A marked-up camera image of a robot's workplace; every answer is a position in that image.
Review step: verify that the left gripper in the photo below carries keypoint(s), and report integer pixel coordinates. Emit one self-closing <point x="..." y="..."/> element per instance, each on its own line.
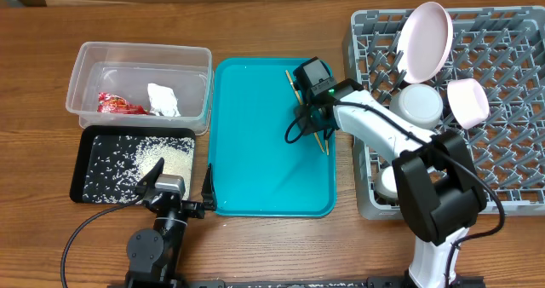
<point x="197" y="209"/>

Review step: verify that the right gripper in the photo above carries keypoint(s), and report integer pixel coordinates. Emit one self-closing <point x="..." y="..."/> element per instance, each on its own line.
<point x="308" y="126"/>

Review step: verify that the wooden chopstick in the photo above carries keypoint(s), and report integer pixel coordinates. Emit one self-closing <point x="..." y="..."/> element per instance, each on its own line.
<point x="298" y="97"/>
<point x="326" y="143"/>

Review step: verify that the white rice pile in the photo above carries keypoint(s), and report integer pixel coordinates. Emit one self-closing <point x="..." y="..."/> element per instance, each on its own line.
<point x="118" y="162"/>

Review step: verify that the white napkin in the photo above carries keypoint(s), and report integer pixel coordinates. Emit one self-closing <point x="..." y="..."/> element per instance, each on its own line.
<point x="162" y="100"/>

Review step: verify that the white cup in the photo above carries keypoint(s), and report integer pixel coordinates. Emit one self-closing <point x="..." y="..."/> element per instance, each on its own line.
<point x="385" y="184"/>

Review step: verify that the grey bowl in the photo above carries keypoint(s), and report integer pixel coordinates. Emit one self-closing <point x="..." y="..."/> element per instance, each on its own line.
<point x="418" y="104"/>

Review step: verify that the red sauce packet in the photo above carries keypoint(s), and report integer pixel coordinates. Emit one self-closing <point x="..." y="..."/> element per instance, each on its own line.
<point x="109" y="103"/>

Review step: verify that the large white plate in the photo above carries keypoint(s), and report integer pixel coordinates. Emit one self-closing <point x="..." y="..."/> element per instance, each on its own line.
<point x="424" y="43"/>

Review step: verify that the small white plate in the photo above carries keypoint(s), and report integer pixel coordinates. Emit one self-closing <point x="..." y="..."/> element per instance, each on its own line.
<point x="468" y="102"/>

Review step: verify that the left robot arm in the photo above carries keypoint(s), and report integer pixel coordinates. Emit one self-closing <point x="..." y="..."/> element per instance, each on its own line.
<point x="153" y="253"/>

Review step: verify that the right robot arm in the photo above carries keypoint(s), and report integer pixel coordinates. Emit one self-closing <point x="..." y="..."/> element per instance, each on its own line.
<point x="439" y="193"/>

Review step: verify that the black food tray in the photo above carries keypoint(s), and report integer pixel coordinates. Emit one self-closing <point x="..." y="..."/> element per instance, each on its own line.
<point x="91" y="132"/>

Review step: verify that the teal plastic tray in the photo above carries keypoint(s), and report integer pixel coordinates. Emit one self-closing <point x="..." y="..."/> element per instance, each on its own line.
<point x="260" y="165"/>

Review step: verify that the clear plastic bin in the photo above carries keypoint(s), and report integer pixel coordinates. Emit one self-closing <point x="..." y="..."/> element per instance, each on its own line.
<point x="126" y="70"/>

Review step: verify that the grey dish rack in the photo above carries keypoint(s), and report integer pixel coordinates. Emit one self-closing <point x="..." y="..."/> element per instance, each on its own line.
<point x="503" y="49"/>

